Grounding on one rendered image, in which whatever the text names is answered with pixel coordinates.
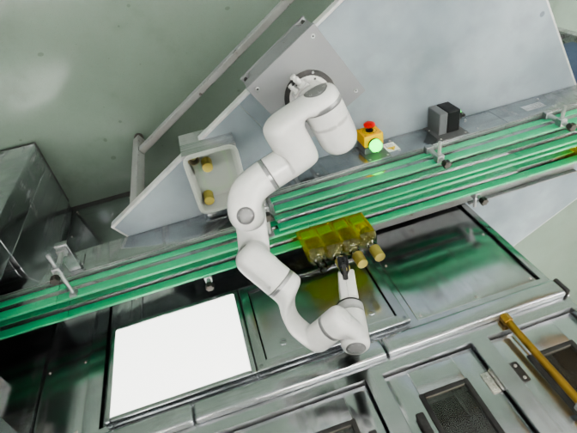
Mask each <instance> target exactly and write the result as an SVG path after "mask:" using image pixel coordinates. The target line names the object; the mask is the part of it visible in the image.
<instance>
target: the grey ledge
mask: <svg viewBox="0 0 577 433"><path fill-rule="evenodd" d="M574 164H575V163H574ZM574 164H570V165H567V166H565V167H562V168H557V169H554V170H551V171H548V172H545V173H542V174H537V175H534V176H532V177H529V178H525V179H523V180H518V181H515V182H512V183H509V184H506V185H503V186H498V187H496V188H492V189H489V190H487V191H484V192H481V193H482V194H481V196H482V197H485V198H487V199H491V198H495V197H498V196H501V195H504V194H507V193H510V192H514V191H518V190H520V189H523V188H526V187H529V186H534V185H536V184H539V183H543V182H545V181H548V180H553V179H556V178H559V177H562V176H564V175H568V174H572V173H575V172H577V171H576V170H574ZM473 200H474V199H473V198H472V197H471V196H467V197H464V198H460V199H456V200H453V201H451V202H448V203H444V204H440V205H437V206H434V207H431V208H428V209H426V210H420V211H418V212H415V213H411V214H409V215H406V216H401V217H398V218H395V219H392V220H389V221H386V222H383V223H378V224H375V225H373V226H372V227H373V228H374V230H375V231H376V230H379V229H384V228H387V227H390V226H393V225H396V224H399V223H403V222H407V221H409V220H412V219H415V218H418V217H423V216H426V215H428V214H432V213H435V212H437V211H440V210H445V209H448V208H451V207H453V206H457V205H460V204H464V203H467V204H469V205H471V204H473Z"/></svg>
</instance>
